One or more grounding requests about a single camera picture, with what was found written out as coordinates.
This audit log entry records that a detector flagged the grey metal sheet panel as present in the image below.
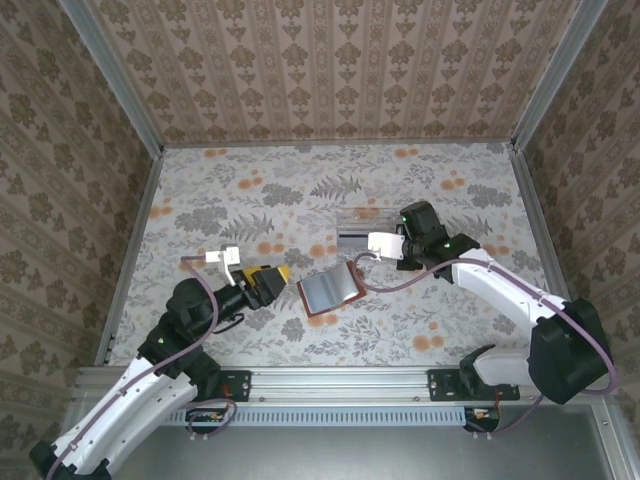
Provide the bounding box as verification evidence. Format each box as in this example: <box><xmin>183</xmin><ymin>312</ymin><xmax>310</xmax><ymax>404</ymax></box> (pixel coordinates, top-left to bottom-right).
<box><xmin>99</xmin><ymin>404</ymin><xmax>614</xmax><ymax>480</ymax></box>

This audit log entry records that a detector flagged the silver grey card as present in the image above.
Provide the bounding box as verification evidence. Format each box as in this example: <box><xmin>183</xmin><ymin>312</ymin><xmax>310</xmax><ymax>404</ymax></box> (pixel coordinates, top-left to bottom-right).
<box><xmin>337</xmin><ymin>230</ymin><xmax>372</xmax><ymax>250</ymax></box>

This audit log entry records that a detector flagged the black connector box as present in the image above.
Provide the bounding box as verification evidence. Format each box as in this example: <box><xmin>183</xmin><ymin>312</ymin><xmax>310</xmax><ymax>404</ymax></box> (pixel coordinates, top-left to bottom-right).
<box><xmin>463</xmin><ymin>407</ymin><xmax>501</xmax><ymax>434</ymax></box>
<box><xmin>185</xmin><ymin>407</ymin><xmax>227</xmax><ymax>435</ymax></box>

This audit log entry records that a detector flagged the grey slotted cable duct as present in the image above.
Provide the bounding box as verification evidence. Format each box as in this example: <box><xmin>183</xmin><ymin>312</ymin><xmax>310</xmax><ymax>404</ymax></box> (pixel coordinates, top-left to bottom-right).
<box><xmin>169</xmin><ymin>403</ymin><xmax>474</xmax><ymax>427</ymax></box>

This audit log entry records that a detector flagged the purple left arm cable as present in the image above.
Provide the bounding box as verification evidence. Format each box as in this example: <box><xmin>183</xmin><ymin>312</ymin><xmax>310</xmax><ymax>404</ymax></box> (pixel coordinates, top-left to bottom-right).
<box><xmin>44</xmin><ymin>254</ymin><xmax>237</xmax><ymax>480</ymax></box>

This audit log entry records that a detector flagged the clear acrylic tray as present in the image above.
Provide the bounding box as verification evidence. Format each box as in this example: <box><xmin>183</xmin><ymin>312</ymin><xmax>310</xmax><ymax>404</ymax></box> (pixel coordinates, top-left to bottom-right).
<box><xmin>334</xmin><ymin>206</ymin><xmax>407</xmax><ymax>250</ymax></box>

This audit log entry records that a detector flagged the aluminium frame bar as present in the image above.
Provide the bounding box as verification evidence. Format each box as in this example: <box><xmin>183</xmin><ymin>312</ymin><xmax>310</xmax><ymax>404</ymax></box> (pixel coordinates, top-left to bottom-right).
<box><xmin>589</xmin><ymin>402</ymin><xmax>624</xmax><ymax>480</ymax></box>

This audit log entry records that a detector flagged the aluminium table side rail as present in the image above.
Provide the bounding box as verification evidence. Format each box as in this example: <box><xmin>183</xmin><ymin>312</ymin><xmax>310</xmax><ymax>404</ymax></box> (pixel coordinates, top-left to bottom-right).
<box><xmin>94</xmin><ymin>147</ymin><xmax>166</xmax><ymax>366</ymax></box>
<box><xmin>508</xmin><ymin>143</ymin><xmax>592</xmax><ymax>365</ymax></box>

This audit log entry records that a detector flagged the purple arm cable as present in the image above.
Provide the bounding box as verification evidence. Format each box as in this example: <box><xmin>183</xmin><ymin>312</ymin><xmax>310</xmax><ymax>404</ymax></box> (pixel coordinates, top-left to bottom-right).
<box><xmin>353</xmin><ymin>252</ymin><xmax>619</xmax><ymax>441</ymax></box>
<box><xmin>44</xmin><ymin>254</ymin><xmax>237</xmax><ymax>480</ymax></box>

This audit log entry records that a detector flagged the aluminium corner post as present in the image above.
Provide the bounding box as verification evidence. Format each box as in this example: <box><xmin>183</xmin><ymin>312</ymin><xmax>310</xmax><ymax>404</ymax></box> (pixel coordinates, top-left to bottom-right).
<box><xmin>57</xmin><ymin>0</ymin><xmax>166</xmax><ymax>154</ymax></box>
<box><xmin>510</xmin><ymin>0</ymin><xmax>609</xmax><ymax>154</ymax></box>

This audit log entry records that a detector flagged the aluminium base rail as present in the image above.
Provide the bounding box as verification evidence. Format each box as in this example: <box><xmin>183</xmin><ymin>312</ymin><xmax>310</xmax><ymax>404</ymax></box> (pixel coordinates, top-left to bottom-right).
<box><xmin>74</xmin><ymin>363</ymin><xmax>614</xmax><ymax>407</ymax></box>

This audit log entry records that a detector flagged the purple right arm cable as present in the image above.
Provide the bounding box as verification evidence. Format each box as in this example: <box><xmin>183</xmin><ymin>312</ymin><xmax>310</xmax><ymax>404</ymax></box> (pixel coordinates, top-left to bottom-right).
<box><xmin>353</xmin><ymin>252</ymin><xmax>619</xmax><ymax>441</ymax></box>

